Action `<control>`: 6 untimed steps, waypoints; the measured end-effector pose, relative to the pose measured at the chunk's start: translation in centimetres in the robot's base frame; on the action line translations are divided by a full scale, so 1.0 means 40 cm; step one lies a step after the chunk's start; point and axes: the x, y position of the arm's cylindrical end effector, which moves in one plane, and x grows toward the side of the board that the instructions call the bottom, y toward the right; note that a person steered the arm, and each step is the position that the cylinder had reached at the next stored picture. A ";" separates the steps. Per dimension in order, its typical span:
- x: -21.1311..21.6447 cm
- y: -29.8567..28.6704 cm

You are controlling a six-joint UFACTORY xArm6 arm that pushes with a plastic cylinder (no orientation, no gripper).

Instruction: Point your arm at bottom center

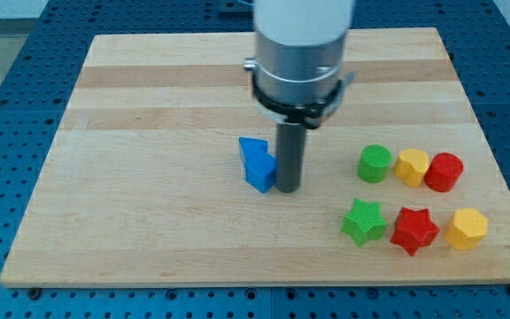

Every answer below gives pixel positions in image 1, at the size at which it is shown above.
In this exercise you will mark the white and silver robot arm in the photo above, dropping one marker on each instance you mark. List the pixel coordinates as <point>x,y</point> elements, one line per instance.
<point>299,51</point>

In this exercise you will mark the blue arrow-shaped block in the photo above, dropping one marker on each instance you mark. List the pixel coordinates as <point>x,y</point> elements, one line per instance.
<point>259,166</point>

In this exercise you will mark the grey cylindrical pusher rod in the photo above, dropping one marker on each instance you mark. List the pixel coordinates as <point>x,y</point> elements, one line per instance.
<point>289,151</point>

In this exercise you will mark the light wooden board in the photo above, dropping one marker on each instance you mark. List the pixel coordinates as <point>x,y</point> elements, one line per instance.
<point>143,184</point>

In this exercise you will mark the green cylinder block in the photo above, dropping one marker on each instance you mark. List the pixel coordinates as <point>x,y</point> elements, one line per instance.
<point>374,163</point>

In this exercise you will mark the green star block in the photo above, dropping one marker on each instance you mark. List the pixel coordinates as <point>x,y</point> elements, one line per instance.
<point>364,222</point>

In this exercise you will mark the yellow heart-shaped block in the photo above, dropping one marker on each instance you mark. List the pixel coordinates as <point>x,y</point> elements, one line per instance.
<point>411,166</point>

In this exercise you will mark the red star block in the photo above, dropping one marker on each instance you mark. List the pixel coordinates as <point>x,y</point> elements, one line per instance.
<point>414,229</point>

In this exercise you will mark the red cylinder block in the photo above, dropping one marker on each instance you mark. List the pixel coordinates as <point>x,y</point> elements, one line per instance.
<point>444,171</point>

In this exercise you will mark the yellow hexagon block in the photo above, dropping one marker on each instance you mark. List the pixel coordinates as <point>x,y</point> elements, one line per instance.
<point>466,229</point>

